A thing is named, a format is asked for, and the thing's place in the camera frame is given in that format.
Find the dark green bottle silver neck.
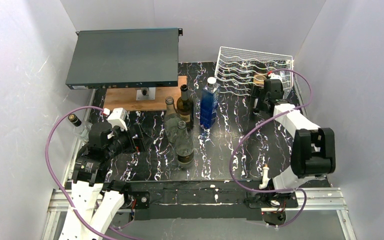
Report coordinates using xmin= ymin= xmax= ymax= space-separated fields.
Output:
xmin=252 ymin=74 xmax=267 ymax=88

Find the clear glass bottle gold label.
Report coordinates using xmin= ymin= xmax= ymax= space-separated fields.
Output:
xmin=174 ymin=120 xmax=195 ymax=165

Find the blue rectangular glass bottle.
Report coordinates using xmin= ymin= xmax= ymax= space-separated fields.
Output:
xmin=200 ymin=77 xmax=221 ymax=129

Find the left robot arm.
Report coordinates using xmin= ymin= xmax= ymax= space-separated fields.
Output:
xmin=59 ymin=120 xmax=146 ymax=240

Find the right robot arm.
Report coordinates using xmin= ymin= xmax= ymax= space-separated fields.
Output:
xmin=252 ymin=78 xmax=336 ymax=190

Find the clear bottle black cap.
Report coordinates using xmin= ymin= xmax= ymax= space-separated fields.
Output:
xmin=67 ymin=114 xmax=93 ymax=143

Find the clear glass bottle tall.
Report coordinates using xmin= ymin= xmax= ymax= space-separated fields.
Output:
xmin=163 ymin=96 xmax=181 ymax=144

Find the dark wine bottle white label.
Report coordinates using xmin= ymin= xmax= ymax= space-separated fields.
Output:
xmin=176 ymin=84 xmax=195 ymax=131

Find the wooden board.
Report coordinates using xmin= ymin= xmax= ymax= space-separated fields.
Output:
xmin=103 ymin=76 xmax=187 ymax=111

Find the white plastic peg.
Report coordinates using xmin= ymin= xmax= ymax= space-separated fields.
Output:
xmin=258 ymin=164 xmax=270 ymax=190

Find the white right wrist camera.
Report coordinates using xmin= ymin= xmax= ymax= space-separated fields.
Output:
xmin=267 ymin=72 xmax=283 ymax=82

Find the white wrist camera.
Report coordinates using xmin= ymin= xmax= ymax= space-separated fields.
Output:
xmin=103 ymin=107 xmax=128 ymax=131
xmin=267 ymin=72 xmax=283 ymax=82

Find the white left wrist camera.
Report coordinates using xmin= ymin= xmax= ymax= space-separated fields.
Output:
xmin=103 ymin=107 xmax=128 ymax=131

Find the white wire wine rack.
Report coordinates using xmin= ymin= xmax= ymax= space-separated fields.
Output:
xmin=214 ymin=46 xmax=294 ymax=97

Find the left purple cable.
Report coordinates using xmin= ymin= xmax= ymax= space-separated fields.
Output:
xmin=44 ymin=105 xmax=143 ymax=240

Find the metal stand post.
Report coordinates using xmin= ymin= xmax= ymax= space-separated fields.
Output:
xmin=136 ymin=87 xmax=156 ymax=101

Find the grey network switch box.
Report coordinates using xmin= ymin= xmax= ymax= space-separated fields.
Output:
xmin=65 ymin=27 xmax=183 ymax=90

